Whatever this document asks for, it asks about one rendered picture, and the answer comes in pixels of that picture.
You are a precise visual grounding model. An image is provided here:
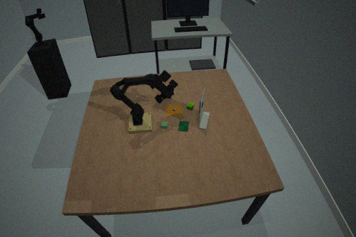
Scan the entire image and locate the dark green flat square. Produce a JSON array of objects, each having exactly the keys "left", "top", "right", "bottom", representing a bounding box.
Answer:
[{"left": 178, "top": 121, "right": 189, "bottom": 132}]

